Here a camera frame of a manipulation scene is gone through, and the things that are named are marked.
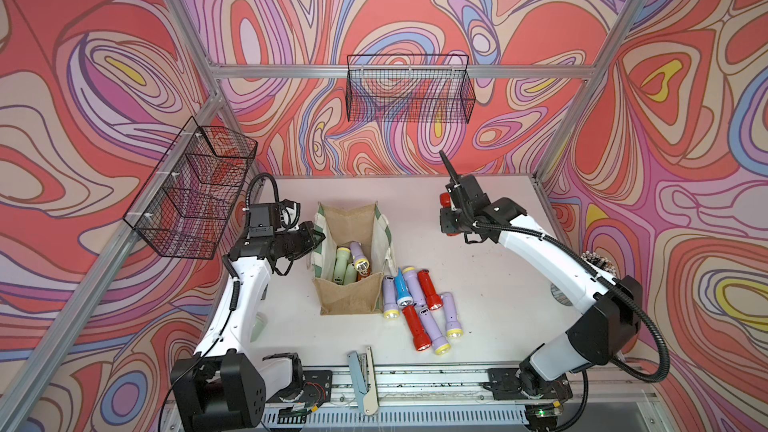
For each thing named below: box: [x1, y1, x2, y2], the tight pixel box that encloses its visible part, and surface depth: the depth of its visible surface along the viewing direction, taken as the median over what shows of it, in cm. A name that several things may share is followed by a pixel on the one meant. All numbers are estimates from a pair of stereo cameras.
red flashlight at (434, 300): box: [418, 269, 443, 310], surface depth 90 cm
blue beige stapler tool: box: [347, 346, 380, 416], surface depth 74 cm
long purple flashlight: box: [402, 266, 451, 355], surface depth 86 cm
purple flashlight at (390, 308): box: [382, 275, 400, 320], surface depth 87 cm
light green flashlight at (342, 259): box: [333, 247, 351, 285], surface depth 95 cm
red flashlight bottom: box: [402, 304, 432, 351], surface depth 82 cm
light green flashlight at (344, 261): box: [340, 256, 349, 286], surface depth 93 cm
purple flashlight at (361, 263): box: [350, 241, 370, 272], surface depth 92 cm
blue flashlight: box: [394, 267, 413, 307], surface depth 88 cm
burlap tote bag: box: [306, 201, 397, 316], surface depth 85 cm
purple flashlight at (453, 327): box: [441, 292, 464, 339], surface depth 83 cm
